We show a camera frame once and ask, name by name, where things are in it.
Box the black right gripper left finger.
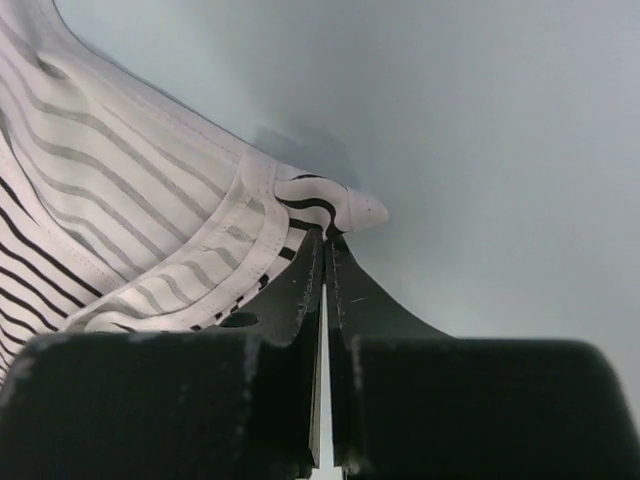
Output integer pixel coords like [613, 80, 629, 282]
[1, 230, 323, 479]

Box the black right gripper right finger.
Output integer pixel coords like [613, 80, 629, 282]
[324, 239, 639, 479]

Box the black white striped tank top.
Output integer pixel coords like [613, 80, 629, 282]
[1, 1, 387, 370]

